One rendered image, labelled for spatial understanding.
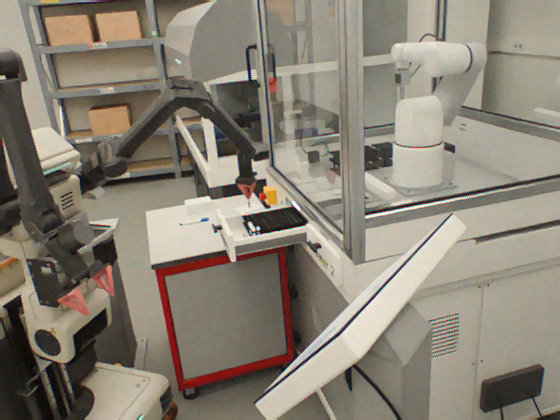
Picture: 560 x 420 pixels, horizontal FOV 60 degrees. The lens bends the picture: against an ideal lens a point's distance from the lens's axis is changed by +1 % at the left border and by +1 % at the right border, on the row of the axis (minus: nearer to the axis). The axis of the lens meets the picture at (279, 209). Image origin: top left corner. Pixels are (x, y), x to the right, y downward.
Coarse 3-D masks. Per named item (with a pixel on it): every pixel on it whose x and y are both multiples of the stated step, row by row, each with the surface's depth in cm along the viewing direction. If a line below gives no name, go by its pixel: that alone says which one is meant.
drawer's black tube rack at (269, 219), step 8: (288, 208) 201; (248, 216) 196; (256, 216) 195; (264, 216) 194; (272, 216) 193; (280, 216) 193; (288, 216) 192; (296, 216) 191; (256, 224) 187; (264, 224) 187; (272, 224) 186; (280, 224) 186; (288, 224) 185; (296, 224) 185; (248, 232) 188; (256, 232) 183; (264, 232) 187; (272, 232) 187
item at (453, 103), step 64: (384, 0) 120; (448, 0) 125; (512, 0) 130; (384, 64) 126; (448, 64) 131; (512, 64) 137; (384, 128) 132; (448, 128) 138; (512, 128) 144; (384, 192) 139; (448, 192) 146
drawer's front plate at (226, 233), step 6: (216, 210) 197; (222, 216) 190; (222, 222) 185; (222, 228) 186; (228, 228) 179; (222, 234) 189; (228, 234) 174; (222, 240) 193; (228, 240) 174; (228, 246) 177; (234, 246) 175; (234, 252) 175; (234, 258) 176
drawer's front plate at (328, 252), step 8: (312, 232) 171; (312, 240) 173; (320, 240) 164; (320, 248) 165; (328, 248) 158; (328, 256) 159; (336, 256) 152; (320, 264) 169; (336, 264) 153; (328, 272) 162; (336, 272) 154; (336, 280) 155
